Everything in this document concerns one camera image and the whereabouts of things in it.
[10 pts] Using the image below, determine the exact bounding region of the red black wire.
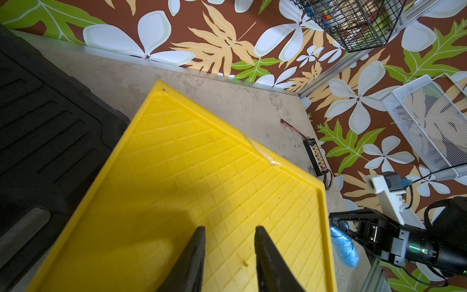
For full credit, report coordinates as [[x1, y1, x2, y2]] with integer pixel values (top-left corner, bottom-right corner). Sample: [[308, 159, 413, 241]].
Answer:
[[280, 118, 308, 140]]

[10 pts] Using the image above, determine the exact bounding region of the white mesh basket right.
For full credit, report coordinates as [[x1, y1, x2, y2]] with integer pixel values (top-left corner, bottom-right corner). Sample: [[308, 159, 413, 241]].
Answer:
[[381, 75, 467, 181]]

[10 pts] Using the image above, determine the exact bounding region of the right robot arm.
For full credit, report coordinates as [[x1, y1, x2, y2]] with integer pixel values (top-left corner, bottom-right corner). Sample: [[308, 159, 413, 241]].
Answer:
[[329, 197, 467, 277]]

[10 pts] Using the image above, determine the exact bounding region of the black wire basket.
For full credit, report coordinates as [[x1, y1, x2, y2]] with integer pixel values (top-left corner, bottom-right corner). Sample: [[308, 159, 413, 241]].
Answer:
[[294, 0, 406, 52]]

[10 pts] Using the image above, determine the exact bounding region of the blue trash bag roll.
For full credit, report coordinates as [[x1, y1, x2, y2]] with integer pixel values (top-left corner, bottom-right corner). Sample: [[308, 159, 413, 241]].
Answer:
[[330, 226, 359, 268]]

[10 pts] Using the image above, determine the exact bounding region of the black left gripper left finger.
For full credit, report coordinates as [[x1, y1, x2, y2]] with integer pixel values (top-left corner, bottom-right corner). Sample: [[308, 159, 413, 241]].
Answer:
[[157, 226, 206, 292]]

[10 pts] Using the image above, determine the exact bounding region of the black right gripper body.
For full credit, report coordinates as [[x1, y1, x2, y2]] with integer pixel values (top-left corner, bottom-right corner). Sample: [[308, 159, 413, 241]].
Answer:
[[359, 219, 438, 266]]

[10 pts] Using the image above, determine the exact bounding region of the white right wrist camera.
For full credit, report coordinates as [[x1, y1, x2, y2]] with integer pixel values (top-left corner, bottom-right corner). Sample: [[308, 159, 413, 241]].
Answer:
[[365, 172, 425, 229]]

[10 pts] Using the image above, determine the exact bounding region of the yellow plastic drawer cabinet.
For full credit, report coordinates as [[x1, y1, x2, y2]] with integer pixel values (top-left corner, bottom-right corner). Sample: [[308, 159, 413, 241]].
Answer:
[[29, 82, 337, 292]]

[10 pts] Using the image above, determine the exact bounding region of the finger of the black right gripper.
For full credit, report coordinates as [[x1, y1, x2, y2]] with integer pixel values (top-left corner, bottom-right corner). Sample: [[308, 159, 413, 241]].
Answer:
[[329, 208, 383, 228]]

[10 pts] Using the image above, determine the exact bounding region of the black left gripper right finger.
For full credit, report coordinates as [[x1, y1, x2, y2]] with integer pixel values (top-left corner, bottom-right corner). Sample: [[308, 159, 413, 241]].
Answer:
[[254, 226, 305, 292]]

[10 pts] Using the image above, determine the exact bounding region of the black plastic tool case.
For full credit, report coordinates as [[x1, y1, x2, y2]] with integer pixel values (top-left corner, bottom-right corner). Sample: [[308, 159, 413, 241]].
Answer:
[[1, 27, 130, 292]]

